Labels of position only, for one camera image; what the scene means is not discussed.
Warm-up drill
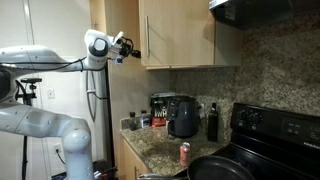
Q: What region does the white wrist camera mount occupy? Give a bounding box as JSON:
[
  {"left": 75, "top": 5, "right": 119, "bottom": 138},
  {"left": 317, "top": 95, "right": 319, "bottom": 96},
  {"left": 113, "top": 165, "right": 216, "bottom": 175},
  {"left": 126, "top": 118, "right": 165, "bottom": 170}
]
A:
[{"left": 112, "top": 31, "right": 125, "bottom": 65}]

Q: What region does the dark glass bottle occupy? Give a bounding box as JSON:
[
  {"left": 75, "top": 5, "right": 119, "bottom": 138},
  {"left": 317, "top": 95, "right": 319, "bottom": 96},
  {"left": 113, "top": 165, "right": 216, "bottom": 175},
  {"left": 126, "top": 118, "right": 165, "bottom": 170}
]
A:
[{"left": 207, "top": 102, "right": 220, "bottom": 143}]

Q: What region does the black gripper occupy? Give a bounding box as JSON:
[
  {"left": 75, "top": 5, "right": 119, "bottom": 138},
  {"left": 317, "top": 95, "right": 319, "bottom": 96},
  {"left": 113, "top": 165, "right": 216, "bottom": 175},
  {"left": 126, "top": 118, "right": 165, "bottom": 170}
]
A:
[{"left": 118, "top": 36, "right": 142, "bottom": 60}]

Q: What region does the black camera stand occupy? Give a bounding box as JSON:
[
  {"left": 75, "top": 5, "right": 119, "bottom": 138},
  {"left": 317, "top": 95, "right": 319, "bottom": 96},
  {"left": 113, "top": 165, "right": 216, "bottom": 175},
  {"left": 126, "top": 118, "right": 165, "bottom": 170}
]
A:
[{"left": 14, "top": 77, "right": 43, "bottom": 180}]

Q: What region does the small clear spice jar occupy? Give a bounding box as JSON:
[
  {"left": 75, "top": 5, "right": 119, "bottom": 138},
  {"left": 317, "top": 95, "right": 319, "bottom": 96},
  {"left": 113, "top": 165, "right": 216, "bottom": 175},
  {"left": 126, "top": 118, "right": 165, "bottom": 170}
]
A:
[{"left": 139, "top": 109, "right": 152, "bottom": 129}]

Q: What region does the white wall outlet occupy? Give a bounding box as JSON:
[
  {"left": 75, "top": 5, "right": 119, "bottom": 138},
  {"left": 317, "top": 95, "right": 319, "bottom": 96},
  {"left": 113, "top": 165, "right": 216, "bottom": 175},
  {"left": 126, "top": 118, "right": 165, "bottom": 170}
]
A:
[
  {"left": 52, "top": 143, "right": 63, "bottom": 155},
  {"left": 46, "top": 88, "right": 56, "bottom": 100}
]

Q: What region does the light wood cabinet door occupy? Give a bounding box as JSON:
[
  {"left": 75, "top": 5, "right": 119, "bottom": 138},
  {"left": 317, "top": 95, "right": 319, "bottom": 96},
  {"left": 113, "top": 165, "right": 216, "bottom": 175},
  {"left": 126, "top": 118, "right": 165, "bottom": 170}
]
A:
[{"left": 138, "top": 0, "right": 217, "bottom": 69}]

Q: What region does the black capped spice grinder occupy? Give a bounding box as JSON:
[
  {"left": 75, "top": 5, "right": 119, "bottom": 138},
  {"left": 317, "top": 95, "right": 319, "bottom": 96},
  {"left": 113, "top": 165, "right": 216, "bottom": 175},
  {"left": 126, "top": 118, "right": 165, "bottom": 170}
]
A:
[{"left": 128, "top": 111, "right": 138, "bottom": 132}]

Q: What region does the pink soda can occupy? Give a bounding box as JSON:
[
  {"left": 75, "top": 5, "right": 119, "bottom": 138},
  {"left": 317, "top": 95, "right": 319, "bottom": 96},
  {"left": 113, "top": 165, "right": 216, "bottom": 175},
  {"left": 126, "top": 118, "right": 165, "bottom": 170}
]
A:
[{"left": 179, "top": 142, "right": 193, "bottom": 168}]

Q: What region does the stainless steel refrigerator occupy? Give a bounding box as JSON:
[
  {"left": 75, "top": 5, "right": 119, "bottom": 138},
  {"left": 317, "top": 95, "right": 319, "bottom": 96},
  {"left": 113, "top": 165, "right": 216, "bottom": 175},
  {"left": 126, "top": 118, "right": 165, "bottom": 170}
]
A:
[{"left": 84, "top": 68, "right": 113, "bottom": 168}]

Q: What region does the black range hood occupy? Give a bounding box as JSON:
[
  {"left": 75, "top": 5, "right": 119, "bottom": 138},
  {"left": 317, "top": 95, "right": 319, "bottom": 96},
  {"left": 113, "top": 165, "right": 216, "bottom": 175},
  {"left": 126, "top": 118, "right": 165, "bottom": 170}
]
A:
[{"left": 209, "top": 0, "right": 320, "bottom": 31}]

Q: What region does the black electric stove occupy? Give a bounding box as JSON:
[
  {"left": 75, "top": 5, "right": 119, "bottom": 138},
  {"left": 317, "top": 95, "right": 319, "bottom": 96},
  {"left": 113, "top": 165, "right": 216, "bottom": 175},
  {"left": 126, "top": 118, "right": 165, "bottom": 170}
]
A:
[{"left": 173, "top": 102, "right": 320, "bottom": 180}]

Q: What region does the black frying pan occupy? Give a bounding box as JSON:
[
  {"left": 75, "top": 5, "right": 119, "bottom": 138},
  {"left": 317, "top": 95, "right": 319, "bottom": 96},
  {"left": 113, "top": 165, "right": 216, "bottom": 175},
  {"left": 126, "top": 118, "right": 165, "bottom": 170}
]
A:
[{"left": 187, "top": 155, "right": 256, "bottom": 180}]

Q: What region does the black red protein bag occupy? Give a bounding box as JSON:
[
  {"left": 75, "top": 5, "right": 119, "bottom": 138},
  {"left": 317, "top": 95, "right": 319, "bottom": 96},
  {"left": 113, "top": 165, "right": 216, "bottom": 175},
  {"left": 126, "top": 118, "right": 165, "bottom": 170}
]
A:
[{"left": 149, "top": 92, "right": 178, "bottom": 129}]

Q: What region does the light wood base cabinet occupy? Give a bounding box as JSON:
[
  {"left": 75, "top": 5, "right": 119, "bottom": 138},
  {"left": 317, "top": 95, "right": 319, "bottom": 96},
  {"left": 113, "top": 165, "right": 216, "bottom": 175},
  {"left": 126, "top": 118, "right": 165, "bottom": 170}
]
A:
[{"left": 119, "top": 136, "right": 151, "bottom": 180}]

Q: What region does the black air fryer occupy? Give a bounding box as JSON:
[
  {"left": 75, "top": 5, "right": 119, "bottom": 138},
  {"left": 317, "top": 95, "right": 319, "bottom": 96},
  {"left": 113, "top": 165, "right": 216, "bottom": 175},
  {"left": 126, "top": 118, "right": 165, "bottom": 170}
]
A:
[{"left": 165, "top": 95, "right": 201, "bottom": 139}]

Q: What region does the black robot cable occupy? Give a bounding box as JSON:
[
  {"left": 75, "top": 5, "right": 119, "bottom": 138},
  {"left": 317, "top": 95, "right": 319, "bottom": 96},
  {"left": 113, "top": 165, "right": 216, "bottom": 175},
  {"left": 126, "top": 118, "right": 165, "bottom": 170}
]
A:
[{"left": 0, "top": 56, "right": 88, "bottom": 73}]

